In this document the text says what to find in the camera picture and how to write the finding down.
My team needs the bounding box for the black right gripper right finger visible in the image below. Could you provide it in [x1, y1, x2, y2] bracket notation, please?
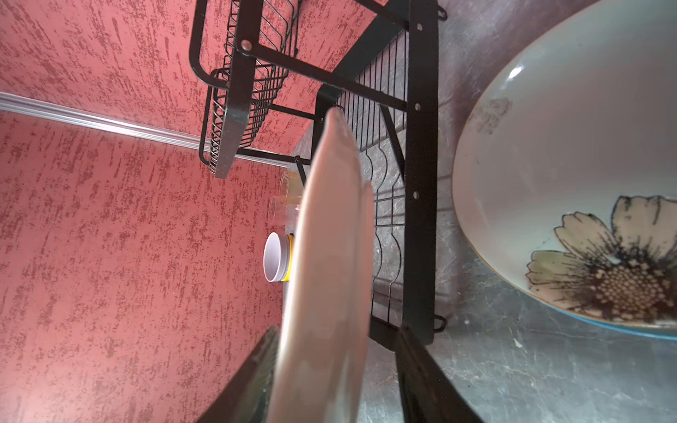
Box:
[394, 325, 481, 422]

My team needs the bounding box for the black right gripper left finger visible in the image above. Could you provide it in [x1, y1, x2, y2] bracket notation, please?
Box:
[197, 327, 280, 422]

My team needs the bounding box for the cream plate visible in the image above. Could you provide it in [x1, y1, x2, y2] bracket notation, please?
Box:
[266, 108, 375, 422]

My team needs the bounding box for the lilac ceramic bowl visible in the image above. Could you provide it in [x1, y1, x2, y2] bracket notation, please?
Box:
[263, 232, 288, 282]

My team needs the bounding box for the yellow bowl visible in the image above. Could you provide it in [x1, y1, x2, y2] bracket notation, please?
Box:
[283, 234, 294, 282]

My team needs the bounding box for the mint green plate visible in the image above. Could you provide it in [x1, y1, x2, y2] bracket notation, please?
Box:
[452, 1, 676, 340]

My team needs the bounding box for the amber glass cup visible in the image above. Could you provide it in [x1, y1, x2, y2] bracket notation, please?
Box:
[280, 169, 304, 206]

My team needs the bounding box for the black metal dish rack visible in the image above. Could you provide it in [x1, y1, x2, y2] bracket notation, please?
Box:
[189, 0, 450, 353]

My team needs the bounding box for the aluminium left corner post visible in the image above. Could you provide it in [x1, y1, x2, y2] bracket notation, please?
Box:
[1, 92, 310, 167]

